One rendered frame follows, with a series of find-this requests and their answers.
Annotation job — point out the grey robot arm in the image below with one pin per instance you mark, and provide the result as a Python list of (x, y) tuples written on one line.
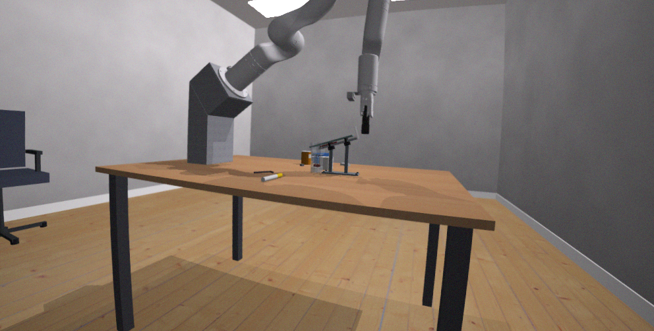
[(286, 44)]

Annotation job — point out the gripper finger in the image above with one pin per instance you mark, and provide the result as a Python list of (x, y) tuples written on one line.
[(365, 122)]

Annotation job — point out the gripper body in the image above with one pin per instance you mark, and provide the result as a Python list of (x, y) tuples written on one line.
[(367, 99)]

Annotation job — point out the amber pill bottle with white cap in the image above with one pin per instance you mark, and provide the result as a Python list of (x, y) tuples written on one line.
[(306, 157)]

